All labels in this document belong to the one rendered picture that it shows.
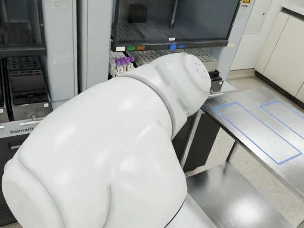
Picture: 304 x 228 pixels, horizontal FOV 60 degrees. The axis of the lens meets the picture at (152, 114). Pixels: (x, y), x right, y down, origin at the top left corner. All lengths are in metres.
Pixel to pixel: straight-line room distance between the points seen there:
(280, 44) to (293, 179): 2.57
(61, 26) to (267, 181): 1.76
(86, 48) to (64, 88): 0.20
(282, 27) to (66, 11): 2.76
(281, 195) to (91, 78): 1.58
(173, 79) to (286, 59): 3.04
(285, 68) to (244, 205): 2.14
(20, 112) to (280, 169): 0.95
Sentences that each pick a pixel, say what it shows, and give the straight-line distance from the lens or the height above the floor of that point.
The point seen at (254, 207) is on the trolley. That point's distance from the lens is 1.59.
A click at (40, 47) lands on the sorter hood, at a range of 1.04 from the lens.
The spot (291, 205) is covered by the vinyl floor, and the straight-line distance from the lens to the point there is 2.14.
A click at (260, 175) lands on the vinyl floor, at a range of 2.20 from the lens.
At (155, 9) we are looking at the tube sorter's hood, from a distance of 1.12.
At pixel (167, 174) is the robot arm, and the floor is 1.20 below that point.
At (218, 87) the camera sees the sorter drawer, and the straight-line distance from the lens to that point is 1.44.
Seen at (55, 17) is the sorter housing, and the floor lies 1.10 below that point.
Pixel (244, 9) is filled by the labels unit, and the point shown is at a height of 1.14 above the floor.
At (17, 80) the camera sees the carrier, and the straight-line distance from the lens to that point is 1.10.
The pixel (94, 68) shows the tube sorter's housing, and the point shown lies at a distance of 1.14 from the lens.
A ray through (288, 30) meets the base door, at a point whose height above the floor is 0.67.
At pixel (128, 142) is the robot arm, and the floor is 1.23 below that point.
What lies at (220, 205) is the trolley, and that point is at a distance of 1.50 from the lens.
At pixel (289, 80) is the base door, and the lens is 3.36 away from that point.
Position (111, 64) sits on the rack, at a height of 0.86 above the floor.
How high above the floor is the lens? 1.42
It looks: 36 degrees down
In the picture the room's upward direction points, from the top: 11 degrees clockwise
